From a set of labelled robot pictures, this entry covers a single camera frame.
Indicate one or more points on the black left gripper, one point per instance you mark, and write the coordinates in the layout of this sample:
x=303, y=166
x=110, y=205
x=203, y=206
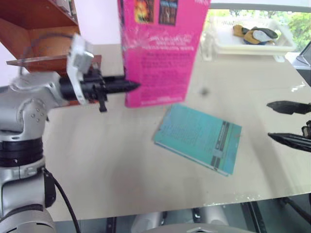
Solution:
x=92, y=87

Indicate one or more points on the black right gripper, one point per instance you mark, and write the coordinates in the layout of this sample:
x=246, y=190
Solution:
x=307, y=129

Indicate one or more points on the pink book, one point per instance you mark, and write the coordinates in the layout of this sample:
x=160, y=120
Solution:
x=165, y=60

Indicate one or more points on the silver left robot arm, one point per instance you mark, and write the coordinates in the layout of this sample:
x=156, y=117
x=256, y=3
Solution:
x=29, y=114

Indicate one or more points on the teal book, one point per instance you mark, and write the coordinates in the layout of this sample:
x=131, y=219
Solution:
x=196, y=138

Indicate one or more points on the wooden bookshelf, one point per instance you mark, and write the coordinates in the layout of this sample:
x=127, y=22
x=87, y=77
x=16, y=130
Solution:
x=39, y=21

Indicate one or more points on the black device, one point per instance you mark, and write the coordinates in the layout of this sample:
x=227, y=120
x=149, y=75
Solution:
x=301, y=60

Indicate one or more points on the white plastic tray basket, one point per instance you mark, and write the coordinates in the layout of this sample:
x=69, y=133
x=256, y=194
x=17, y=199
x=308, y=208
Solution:
x=255, y=47

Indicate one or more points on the books on shelf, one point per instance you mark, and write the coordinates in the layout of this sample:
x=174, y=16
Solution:
x=66, y=7

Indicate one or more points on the silver rounded robot body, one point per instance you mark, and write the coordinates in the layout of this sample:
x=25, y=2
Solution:
x=184, y=221

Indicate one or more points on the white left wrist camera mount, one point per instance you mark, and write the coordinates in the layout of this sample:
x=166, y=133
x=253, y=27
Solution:
x=77, y=58

